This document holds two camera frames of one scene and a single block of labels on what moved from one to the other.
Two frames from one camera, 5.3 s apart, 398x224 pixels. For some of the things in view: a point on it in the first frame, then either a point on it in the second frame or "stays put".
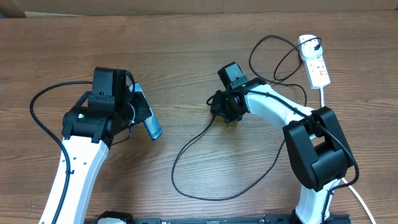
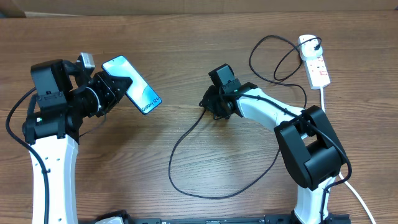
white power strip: (317, 73) stays put
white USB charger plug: (310, 47) stays put
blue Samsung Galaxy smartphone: (152, 124) → (140, 92)
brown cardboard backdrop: (17, 9) stays put
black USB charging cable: (295, 46) → (205, 196)
